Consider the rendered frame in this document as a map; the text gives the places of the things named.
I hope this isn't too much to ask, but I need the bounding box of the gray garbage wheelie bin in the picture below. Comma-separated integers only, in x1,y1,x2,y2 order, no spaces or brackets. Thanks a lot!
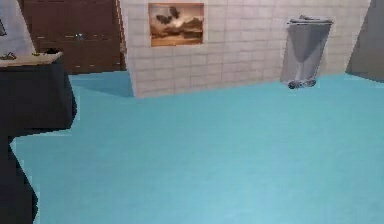
279,14,334,90

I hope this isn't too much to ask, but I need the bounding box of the framed brown landscape picture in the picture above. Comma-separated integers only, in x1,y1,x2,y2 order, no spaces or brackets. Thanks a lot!
147,2,205,48

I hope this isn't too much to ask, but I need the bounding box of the dark brown wooden door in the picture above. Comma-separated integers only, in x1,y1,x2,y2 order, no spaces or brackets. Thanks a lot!
18,0,127,76

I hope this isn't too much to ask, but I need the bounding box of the small black and yellow object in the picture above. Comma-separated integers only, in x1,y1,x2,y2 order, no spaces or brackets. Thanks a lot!
31,48,61,57

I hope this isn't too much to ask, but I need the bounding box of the black cabinet with pale top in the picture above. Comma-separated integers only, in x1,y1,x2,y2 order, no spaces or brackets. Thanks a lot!
0,51,78,224

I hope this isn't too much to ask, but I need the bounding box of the small dark object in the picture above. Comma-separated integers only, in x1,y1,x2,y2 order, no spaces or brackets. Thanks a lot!
0,51,18,61

